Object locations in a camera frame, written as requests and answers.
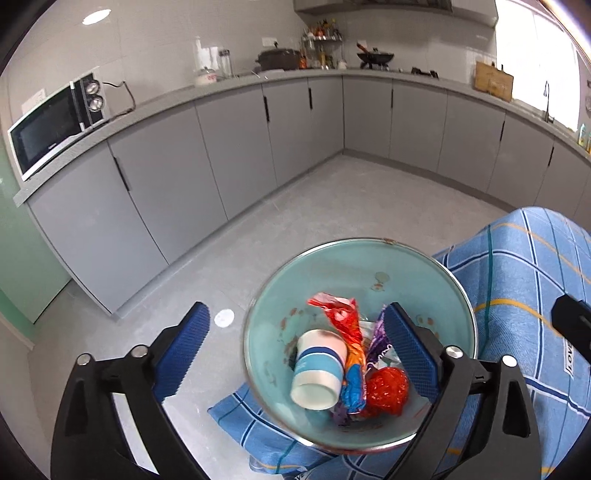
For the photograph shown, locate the blue plaid tablecloth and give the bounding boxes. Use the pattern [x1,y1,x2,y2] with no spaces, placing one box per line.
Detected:
[207,206,591,480]

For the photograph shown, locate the black wok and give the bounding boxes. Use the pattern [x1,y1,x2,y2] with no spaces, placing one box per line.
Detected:
[356,42,396,71]

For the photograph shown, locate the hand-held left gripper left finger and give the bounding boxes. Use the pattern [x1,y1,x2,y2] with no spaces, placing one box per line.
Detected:
[51,302,211,480]

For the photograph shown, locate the green glass door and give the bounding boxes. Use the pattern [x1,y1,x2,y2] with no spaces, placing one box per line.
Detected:
[0,137,73,325]

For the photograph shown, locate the white microwave oven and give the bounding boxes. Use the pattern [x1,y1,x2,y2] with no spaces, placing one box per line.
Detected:
[8,73,110,182]

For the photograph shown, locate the blue striped paper cup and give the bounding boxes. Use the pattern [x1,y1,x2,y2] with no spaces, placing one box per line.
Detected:
[290,328,348,411]

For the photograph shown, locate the black range hood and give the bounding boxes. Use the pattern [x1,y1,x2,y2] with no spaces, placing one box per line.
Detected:
[293,0,454,16]

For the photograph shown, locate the black power cable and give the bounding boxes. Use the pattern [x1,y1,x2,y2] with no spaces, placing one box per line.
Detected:
[101,80,138,114]

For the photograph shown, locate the bright kitchen window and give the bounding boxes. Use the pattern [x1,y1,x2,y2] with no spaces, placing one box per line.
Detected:
[495,0,591,136]

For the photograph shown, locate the grey lower kitchen cabinets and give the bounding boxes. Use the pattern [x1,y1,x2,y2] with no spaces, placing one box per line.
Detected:
[13,68,591,320]

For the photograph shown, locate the metal spice rack with bottles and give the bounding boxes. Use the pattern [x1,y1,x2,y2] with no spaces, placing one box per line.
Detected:
[300,17,345,71]

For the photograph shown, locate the metal kitchen faucet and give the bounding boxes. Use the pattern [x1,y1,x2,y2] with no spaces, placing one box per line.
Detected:
[542,80,556,124]

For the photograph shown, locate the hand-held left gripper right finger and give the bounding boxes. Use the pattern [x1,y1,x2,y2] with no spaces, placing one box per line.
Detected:
[383,302,541,480]

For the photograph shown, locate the white lidded ceramic pot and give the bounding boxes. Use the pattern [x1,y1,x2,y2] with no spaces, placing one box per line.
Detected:
[193,66,219,88]

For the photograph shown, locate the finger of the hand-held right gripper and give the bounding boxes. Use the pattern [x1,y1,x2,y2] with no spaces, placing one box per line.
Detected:
[551,294,591,366]

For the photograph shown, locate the purple foil wrapper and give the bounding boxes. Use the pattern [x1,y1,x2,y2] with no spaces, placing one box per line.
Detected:
[364,305,394,371]

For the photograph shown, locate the black cooking pot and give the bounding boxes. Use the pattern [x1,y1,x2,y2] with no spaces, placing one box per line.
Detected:
[257,47,302,72]

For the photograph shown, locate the red transparent cellophane sheet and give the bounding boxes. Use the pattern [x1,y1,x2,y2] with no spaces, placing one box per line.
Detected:
[366,366,411,417]

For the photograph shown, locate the teal round waste bin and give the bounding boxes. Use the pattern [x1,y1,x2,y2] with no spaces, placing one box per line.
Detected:
[243,237,477,454]

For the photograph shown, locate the red snack wrapper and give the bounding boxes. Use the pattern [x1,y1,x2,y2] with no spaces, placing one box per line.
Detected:
[307,292,371,415]

